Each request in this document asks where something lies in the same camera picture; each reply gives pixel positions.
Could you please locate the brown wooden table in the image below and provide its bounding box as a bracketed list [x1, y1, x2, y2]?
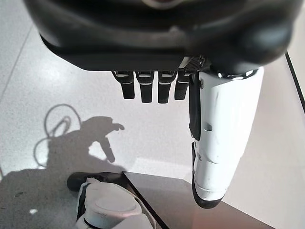
[122, 171, 277, 229]

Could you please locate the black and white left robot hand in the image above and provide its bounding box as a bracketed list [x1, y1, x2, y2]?
[23, 0, 300, 208]

